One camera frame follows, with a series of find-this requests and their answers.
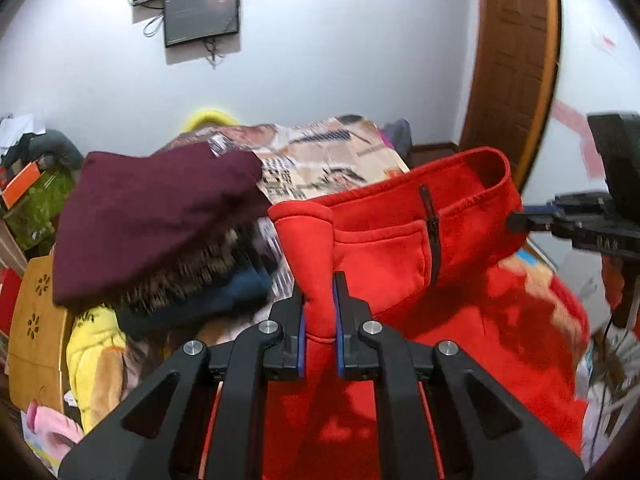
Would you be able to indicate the green box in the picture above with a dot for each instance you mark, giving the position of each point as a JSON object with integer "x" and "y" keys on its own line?
{"x": 33, "y": 218}

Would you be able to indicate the wall mounted monitor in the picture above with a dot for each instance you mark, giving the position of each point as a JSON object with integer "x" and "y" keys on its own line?
{"x": 191, "y": 20}

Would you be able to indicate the red fleece jacket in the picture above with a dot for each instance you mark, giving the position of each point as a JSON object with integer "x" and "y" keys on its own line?
{"x": 430, "y": 253}

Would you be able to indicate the maroon folded garment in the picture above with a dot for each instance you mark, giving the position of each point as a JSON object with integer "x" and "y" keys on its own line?
{"x": 129, "y": 217}

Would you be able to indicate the newspaper print blanket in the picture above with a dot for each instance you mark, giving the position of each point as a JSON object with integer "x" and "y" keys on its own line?
{"x": 304, "y": 162}

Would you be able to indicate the navy folded garment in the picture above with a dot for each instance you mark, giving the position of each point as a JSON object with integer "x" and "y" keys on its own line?
{"x": 247, "y": 291}

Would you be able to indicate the brown wooden door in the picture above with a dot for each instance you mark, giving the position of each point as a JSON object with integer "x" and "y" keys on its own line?
{"x": 516, "y": 61}

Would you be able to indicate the brown patterned folded garment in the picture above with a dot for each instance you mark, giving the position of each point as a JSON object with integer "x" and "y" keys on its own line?
{"x": 208, "y": 267}

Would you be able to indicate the pink cloth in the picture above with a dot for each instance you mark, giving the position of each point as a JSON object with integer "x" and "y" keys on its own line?
{"x": 57, "y": 433}

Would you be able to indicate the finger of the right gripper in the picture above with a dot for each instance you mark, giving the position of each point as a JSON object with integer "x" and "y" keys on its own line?
{"x": 538, "y": 218}

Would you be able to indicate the yellow garment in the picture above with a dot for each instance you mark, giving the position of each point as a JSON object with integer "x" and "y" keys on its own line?
{"x": 95, "y": 363}

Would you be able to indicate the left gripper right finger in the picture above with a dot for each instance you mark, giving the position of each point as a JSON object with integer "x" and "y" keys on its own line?
{"x": 440, "y": 415}

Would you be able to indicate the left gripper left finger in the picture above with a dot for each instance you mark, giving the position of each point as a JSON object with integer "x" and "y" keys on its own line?
{"x": 201, "y": 414}

